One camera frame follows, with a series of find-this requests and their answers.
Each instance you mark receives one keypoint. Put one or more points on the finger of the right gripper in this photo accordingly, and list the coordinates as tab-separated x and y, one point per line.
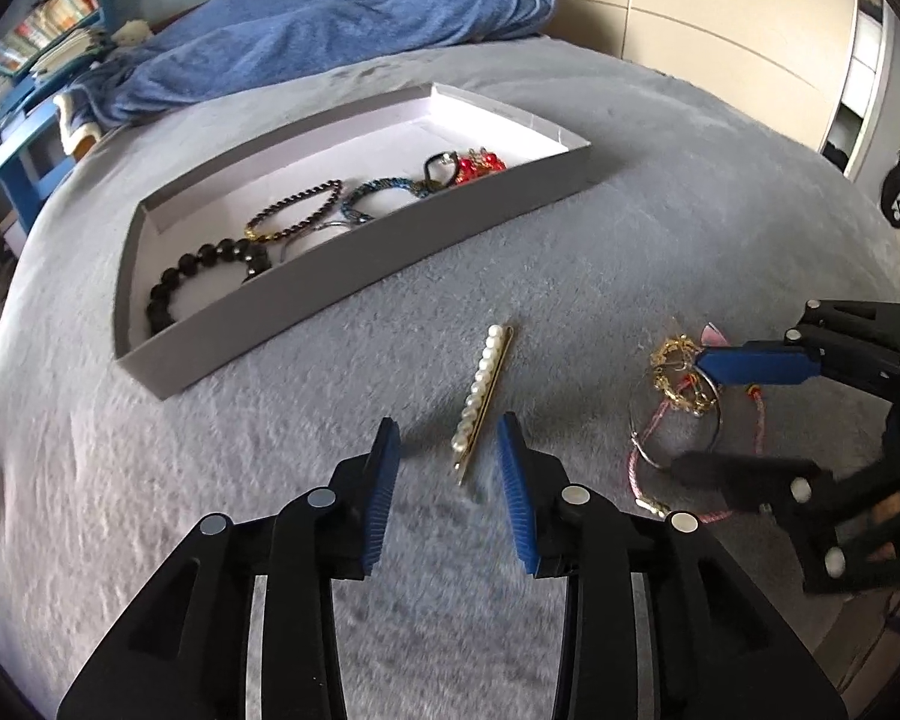
750	475
758	363

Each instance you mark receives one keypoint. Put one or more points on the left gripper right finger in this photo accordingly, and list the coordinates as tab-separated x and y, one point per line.
719	647

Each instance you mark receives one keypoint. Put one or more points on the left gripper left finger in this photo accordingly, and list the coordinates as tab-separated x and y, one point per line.
180	648

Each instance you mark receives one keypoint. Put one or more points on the pearl hair clip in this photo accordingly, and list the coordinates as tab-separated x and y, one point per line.
478	401

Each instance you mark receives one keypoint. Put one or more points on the red gold charm ornament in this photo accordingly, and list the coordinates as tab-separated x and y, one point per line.
474	164

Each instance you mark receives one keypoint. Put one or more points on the silver bangle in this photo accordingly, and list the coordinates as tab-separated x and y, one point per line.
310	239

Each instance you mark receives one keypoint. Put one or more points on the beige wardrobe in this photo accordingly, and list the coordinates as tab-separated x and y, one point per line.
782	62

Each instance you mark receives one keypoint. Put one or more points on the grey cardboard tray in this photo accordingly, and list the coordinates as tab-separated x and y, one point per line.
221	313

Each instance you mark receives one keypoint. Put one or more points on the blue desk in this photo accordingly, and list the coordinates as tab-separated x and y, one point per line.
28	111

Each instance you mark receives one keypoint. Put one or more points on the blue blanket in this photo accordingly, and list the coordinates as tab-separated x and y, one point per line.
228	46

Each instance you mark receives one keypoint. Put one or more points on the white plush toy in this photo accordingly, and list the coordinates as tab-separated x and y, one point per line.
133	33

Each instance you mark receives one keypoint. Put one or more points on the row of books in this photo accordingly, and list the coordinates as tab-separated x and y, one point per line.
45	27

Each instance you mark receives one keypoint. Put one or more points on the thin metal ring bangle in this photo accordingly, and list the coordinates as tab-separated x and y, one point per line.
683	411

